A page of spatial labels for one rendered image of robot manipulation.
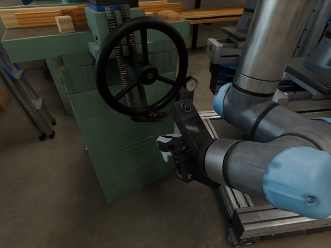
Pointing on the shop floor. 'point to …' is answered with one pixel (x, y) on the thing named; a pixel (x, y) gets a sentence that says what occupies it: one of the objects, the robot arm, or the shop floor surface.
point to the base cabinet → (123, 139)
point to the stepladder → (34, 104)
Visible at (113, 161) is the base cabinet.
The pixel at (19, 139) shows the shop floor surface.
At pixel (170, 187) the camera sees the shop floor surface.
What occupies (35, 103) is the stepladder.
